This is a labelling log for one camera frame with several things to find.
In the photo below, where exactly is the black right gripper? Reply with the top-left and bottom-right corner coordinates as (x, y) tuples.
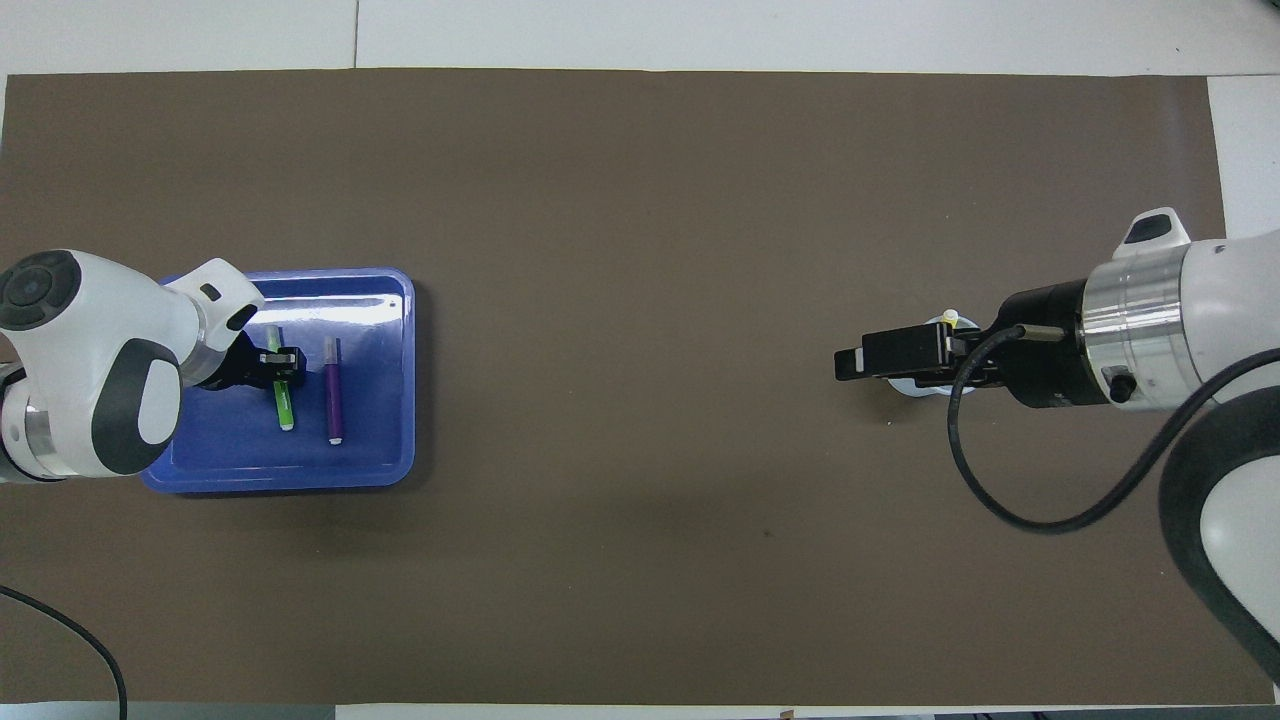
(835, 280), (1091, 409)

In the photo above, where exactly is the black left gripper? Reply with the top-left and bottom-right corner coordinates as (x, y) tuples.
(195, 332), (306, 393)

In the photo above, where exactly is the green marker pen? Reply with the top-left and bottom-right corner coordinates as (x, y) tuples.
(265, 325), (296, 432)

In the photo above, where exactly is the purple marker pen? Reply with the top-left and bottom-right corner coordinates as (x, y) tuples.
(323, 336), (346, 445)

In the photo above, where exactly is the translucent plastic cup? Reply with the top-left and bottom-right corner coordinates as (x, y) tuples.
(885, 314), (991, 399)

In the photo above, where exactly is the blue plastic tray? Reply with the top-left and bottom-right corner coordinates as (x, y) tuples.
(140, 267), (416, 496)

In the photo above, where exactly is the brown table mat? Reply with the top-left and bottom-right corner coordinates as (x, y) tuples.
(0, 68), (1276, 706)

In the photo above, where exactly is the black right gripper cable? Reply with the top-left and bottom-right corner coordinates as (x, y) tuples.
(947, 325), (1280, 534)

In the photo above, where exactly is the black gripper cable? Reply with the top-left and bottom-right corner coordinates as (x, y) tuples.
(0, 585), (129, 720)
(947, 325), (1280, 534)

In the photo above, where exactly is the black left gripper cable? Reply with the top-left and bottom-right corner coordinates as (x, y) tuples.
(0, 585), (129, 720)

